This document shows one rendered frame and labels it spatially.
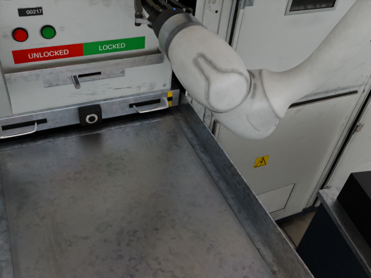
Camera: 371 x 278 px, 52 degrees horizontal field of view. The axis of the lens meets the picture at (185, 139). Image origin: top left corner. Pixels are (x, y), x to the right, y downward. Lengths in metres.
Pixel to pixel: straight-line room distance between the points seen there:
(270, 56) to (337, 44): 0.53
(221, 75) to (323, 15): 0.69
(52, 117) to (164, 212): 0.40
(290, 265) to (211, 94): 0.42
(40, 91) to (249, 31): 0.57
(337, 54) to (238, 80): 0.18
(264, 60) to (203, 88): 0.60
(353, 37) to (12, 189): 0.78
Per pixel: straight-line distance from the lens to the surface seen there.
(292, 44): 1.21
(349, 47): 0.67
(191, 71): 0.61
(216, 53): 0.61
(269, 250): 0.89
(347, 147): 1.84
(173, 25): 0.71
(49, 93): 1.05
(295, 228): 2.06
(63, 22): 0.96
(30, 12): 0.94
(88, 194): 0.94
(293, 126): 1.47
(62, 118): 1.08
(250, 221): 0.92
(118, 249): 0.85
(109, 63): 0.98
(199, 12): 1.01
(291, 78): 0.73
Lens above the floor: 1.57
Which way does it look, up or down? 42 degrees down
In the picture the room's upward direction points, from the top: 7 degrees clockwise
